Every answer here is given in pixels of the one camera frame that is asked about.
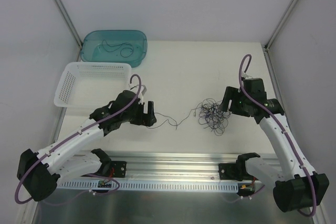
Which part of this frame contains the white perforated plastic basket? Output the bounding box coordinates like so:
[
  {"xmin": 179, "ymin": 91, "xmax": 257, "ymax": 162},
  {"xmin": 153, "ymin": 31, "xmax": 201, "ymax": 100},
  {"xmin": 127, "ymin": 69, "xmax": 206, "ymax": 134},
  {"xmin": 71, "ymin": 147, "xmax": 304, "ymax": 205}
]
[{"xmin": 54, "ymin": 62, "xmax": 132, "ymax": 109}]

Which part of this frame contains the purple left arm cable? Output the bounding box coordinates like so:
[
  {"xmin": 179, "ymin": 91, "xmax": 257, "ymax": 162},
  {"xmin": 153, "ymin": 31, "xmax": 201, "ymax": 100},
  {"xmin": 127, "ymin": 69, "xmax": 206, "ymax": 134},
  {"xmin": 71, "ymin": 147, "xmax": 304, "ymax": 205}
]
[{"xmin": 14, "ymin": 74, "xmax": 144, "ymax": 205}]

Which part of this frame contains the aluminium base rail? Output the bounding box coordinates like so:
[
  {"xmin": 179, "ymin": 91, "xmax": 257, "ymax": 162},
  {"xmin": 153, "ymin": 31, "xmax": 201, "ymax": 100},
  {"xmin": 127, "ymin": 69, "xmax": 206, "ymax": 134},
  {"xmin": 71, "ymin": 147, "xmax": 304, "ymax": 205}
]
[{"xmin": 60, "ymin": 152, "xmax": 279, "ymax": 184}]

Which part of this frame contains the white slotted cable duct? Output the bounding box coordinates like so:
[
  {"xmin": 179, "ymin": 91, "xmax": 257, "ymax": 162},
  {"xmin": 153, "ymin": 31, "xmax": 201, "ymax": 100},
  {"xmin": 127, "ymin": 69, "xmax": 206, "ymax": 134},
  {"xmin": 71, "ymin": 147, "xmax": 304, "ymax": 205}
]
[{"xmin": 58, "ymin": 179, "xmax": 238, "ymax": 193}]

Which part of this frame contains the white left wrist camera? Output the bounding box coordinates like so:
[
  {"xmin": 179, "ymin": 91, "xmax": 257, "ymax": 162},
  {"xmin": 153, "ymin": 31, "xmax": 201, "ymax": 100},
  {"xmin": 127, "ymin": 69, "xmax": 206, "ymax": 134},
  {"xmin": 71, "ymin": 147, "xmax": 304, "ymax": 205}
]
[{"xmin": 128, "ymin": 84, "xmax": 148, "ymax": 103}]

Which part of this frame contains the separated thin dark cable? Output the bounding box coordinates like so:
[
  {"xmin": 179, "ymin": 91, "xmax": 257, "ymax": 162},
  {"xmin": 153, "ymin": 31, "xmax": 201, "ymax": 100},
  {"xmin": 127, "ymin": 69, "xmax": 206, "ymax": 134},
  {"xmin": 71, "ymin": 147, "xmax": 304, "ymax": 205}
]
[{"xmin": 101, "ymin": 40, "xmax": 134, "ymax": 58}]

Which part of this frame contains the purple black cable bundle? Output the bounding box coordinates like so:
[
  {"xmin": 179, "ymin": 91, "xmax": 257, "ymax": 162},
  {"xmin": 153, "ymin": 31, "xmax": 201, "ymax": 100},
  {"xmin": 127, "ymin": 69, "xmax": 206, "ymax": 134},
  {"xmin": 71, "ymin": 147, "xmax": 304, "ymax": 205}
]
[{"xmin": 146, "ymin": 98, "xmax": 233, "ymax": 136}]

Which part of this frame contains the left aluminium frame post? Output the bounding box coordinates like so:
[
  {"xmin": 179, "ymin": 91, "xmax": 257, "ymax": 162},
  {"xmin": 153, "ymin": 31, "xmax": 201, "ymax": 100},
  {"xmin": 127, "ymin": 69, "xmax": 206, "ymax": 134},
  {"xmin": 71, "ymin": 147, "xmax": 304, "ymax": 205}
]
[{"xmin": 53, "ymin": 0, "xmax": 83, "ymax": 48}]

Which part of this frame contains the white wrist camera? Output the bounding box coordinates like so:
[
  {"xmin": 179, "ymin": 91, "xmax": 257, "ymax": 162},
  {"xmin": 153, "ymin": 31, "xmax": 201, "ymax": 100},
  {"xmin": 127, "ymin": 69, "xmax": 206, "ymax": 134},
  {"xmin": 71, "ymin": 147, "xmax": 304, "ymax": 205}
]
[
  {"xmin": 128, "ymin": 84, "xmax": 148, "ymax": 103},
  {"xmin": 241, "ymin": 72, "xmax": 253, "ymax": 79}
]

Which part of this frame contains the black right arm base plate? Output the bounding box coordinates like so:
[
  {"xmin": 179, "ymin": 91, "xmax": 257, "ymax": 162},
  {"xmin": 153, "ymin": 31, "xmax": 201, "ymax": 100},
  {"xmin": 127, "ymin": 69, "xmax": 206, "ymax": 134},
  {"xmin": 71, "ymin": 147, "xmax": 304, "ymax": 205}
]
[{"xmin": 218, "ymin": 163, "xmax": 253, "ymax": 182}]

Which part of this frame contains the aluminium frame post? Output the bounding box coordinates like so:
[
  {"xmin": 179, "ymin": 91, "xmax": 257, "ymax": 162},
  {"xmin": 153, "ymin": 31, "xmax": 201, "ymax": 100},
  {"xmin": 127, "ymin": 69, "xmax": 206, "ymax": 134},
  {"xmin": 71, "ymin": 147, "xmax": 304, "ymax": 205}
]
[
  {"xmin": 53, "ymin": 0, "xmax": 83, "ymax": 48},
  {"xmin": 264, "ymin": 0, "xmax": 300, "ymax": 51}
]

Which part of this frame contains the right aluminium frame post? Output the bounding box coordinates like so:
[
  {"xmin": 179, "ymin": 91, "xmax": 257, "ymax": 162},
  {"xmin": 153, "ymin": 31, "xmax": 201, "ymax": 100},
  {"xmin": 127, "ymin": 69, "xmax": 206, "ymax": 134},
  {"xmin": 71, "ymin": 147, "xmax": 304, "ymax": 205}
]
[{"xmin": 264, "ymin": 0, "xmax": 300, "ymax": 51}]

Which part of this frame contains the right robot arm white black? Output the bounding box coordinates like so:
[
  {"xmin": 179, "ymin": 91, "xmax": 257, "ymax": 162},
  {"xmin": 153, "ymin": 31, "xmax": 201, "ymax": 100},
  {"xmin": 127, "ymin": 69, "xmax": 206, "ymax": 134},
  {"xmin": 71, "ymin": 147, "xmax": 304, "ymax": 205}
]
[{"xmin": 219, "ymin": 78, "xmax": 329, "ymax": 217}]

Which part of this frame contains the teal translucent plastic tub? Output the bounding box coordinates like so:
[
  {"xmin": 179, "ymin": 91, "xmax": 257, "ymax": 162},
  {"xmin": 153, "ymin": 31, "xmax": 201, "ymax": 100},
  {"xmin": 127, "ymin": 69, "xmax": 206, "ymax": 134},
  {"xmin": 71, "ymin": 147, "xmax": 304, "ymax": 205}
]
[{"xmin": 80, "ymin": 30, "xmax": 148, "ymax": 68}]

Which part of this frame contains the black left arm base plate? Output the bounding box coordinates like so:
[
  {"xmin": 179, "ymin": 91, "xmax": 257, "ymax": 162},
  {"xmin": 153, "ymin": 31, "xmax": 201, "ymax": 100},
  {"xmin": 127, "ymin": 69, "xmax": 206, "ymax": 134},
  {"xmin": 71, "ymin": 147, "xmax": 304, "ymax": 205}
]
[{"xmin": 107, "ymin": 161, "xmax": 127, "ymax": 178}]

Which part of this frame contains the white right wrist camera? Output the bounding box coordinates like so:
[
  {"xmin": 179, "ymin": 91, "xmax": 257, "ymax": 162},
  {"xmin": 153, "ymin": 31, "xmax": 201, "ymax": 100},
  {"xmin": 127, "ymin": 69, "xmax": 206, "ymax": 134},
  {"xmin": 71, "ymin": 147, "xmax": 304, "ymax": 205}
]
[{"xmin": 241, "ymin": 72, "xmax": 253, "ymax": 79}]

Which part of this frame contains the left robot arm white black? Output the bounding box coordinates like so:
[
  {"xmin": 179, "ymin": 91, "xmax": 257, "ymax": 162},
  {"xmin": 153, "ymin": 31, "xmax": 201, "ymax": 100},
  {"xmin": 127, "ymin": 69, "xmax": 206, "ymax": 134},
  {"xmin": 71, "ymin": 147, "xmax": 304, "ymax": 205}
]
[{"xmin": 14, "ymin": 86, "xmax": 156, "ymax": 205}]

